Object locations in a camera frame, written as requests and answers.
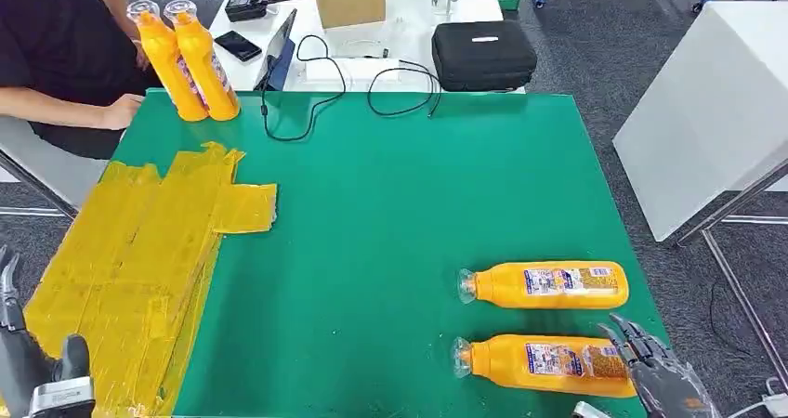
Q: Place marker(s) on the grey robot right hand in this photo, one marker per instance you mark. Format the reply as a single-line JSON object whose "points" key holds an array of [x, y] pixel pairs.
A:
{"points": [[668, 384]]}

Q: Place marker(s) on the person's right hand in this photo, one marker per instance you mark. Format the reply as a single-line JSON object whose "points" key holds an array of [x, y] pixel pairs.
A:
{"points": [[120, 112]]}

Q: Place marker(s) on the person's left hand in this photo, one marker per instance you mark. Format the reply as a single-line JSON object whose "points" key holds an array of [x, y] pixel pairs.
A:
{"points": [[141, 55]]}

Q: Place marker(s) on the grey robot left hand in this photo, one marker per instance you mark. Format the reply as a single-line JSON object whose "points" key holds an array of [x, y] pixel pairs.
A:
{"points": [[18, 372]]}

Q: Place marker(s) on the orange drink bottle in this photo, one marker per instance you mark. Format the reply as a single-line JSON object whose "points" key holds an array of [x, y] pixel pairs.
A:
{"points": [[169, 70], [209, 64], [499, 360], [505, 286]]}

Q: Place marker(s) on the white bench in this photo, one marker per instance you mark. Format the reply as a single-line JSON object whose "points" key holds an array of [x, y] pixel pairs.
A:
{"points": [[55, 169]]}

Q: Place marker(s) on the person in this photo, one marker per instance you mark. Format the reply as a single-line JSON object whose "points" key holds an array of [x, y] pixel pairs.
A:
{"points": [[49, 33]]}

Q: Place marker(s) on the black smartphone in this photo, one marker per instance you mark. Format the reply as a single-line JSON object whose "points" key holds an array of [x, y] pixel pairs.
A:
{"points": [[237, 45]]}

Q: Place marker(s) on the white power strip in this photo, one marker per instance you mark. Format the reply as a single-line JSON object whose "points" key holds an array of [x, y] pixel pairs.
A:
{"points": [[776, 404]]}

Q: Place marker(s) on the black controller with antennas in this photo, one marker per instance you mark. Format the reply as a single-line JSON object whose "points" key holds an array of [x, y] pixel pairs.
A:
{"points": [[246, 1]]}

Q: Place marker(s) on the tablet in blue case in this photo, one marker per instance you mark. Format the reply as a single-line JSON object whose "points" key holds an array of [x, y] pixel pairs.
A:
{"points": [[278, 55]]}

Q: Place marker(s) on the yellow sheet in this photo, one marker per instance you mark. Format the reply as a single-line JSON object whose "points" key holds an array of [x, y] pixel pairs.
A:
{"points": [[135, 267]]}

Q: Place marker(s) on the white flat box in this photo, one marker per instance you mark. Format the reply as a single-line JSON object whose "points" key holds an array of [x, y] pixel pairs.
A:
{"points": [[351, 70]]}

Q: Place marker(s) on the brown cardboard box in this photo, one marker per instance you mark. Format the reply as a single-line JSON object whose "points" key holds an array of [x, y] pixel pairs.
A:
{"points": [[348, 0]]}

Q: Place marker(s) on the green table mat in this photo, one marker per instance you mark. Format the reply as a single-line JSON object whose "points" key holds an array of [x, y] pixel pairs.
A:
{"points": [[369, 218]]}

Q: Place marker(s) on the white desk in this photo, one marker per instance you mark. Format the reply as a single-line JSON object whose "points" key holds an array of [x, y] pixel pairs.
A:
{"points": [[412, 15]]}

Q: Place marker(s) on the white side table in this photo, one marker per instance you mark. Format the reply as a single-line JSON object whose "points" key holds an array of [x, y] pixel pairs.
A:
{"points": [[708, 113]]}

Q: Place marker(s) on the black zip case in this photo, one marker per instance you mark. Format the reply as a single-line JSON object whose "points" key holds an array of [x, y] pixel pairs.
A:
{"points": [[483, 55]]}

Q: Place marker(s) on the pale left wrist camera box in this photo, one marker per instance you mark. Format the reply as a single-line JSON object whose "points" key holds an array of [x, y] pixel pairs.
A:
{"points": [[64, 400]]}

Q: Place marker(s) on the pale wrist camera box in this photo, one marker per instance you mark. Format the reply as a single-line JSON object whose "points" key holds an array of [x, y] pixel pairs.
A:
{"points": [[588, 412], [64, 400]]}

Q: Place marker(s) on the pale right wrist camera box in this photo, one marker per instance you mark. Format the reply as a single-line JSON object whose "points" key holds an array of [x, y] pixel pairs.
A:
{"points": [[588, 412]]}

